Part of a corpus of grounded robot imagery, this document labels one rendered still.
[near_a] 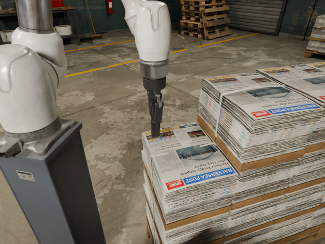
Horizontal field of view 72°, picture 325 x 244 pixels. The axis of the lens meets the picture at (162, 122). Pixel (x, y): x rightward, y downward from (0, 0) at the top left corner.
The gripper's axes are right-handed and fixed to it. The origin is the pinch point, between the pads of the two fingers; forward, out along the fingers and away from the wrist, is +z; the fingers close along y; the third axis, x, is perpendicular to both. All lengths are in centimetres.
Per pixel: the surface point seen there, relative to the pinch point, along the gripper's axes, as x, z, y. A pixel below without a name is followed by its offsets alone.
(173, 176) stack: -2.8, 13.2, -13.2
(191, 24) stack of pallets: -286, 60, 593
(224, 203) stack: -22.6, 28.9, -18.6
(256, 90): -40.9, -9.9, -1.1
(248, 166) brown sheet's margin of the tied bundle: -28.8, 10.0, -19.5
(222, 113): -26.5, -2.8, -1.9
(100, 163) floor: 26, 96, 99
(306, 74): -73, -11, 6
